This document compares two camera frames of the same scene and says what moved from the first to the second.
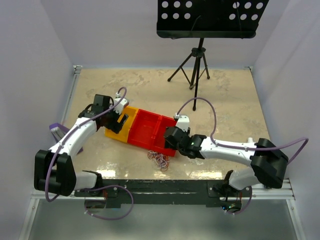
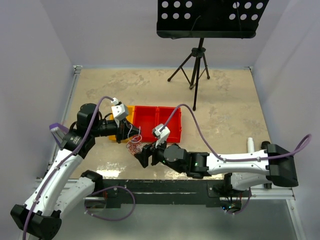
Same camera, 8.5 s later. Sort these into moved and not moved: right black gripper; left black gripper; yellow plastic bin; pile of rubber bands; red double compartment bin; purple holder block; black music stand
Moved: left black gripper; red double compartment bin; yellow plastic bin; pile of rubber bands; right black gripper
Not moved: purple holder block; black music stand
